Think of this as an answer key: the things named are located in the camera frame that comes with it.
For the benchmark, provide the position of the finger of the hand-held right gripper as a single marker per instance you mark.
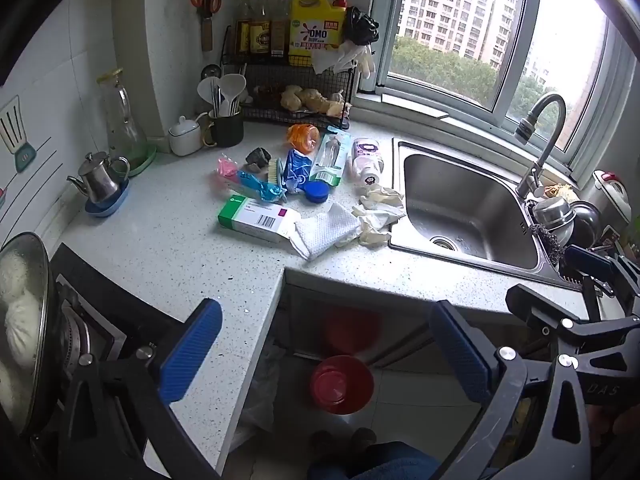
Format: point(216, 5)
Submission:
point(590, 261)
point(550, 312)

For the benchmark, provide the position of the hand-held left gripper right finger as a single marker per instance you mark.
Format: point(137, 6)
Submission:
point(460, 355)

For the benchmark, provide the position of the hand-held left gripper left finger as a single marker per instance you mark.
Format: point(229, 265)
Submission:
point(192, 350)

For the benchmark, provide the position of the translucent trash bag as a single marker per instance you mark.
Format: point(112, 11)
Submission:
point(265, 385)

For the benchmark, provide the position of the green and white box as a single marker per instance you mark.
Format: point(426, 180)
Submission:
point(255, 220)

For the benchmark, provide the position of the white cloth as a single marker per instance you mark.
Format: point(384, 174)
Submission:
point(325, 230)

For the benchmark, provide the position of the pink and blue plastic bag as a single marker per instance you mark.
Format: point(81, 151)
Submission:
point(227, 167)

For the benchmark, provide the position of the scrub brush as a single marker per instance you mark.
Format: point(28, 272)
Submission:
point(272, 172)

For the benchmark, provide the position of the blue lid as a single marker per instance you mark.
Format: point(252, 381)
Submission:
point(316, 192)

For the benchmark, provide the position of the grey rag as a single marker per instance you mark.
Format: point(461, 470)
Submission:
point(257, 156)

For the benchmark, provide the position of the blue and white packet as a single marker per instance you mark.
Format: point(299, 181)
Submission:
point(297, 167)

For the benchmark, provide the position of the white bottle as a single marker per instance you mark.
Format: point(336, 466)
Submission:
point(367, 160)

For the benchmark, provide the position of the toothbrush package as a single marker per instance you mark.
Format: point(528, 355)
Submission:
point(330, 157)

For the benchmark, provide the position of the steel bowl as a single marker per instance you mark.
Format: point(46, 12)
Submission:
point(552, 212)
point(587, 222)

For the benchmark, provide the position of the steel scourer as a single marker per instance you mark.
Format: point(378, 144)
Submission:
point(547, 242)

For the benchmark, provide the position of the white appliance with red button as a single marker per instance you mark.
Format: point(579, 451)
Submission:
point(615, 195)

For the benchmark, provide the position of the steel sink strainer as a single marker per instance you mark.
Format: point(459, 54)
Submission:
point(442, 241)

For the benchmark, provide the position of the steel faucet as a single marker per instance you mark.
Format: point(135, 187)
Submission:
point(542, 150)

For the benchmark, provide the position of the red bowl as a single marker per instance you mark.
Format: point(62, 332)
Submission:
point(342, 385)

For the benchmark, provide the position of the steel sink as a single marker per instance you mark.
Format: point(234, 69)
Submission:
point(465, 200)

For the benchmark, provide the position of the person's leg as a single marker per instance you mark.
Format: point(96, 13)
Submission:
point(370, 462)

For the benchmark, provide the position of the black gas stove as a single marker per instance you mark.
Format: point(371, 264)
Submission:
point(80, 265)

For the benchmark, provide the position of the steel pan with glass lid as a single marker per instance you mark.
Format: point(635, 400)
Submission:
point(45, 310)

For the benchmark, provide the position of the white steamed bun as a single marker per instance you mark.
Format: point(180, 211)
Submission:
point(22, 327)
point(12, 272)

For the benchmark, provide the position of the steel teapot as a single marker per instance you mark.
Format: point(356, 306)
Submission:
point(100, 182)

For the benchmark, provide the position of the green tray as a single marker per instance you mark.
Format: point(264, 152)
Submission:
point(147, 157)

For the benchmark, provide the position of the white sugar jar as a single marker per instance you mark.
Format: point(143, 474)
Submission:
point(184, 140)

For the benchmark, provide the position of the black utensil mug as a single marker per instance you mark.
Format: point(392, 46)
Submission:
point(227, 130)

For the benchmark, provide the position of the glass carafe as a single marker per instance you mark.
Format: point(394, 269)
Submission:
point(122, 130)

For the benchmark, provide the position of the orange packet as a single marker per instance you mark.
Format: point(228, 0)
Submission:
point(302, 137)

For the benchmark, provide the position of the white ladle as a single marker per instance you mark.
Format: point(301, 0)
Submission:
point(206, 89)

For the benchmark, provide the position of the white spatula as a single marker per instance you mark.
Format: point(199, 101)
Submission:
point(232, 87)

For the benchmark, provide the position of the ginger root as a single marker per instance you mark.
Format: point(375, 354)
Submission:
point(291, 97)
point(320, 103)

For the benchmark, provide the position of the steel ladle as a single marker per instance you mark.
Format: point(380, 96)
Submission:
point(210, 71)

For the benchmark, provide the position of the garlic bulb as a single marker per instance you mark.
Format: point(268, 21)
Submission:
point(337, 95)

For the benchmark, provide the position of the apartment building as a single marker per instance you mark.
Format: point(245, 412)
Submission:
point(450, 5)

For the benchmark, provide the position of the hanging white plastic gloves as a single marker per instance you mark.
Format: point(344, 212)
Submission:
point(340, 60)

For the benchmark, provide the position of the dark oil bottle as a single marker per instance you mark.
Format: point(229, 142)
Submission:
point(260, 35)
point(243, 30)
point(280, 35)

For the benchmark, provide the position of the black plastic bag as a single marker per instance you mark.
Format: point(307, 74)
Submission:
point(362, 25)

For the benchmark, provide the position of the yellow detergent jug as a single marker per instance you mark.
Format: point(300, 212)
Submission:
point(315, 15)

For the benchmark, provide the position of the window frame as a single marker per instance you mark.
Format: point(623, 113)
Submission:
point(385, 35)

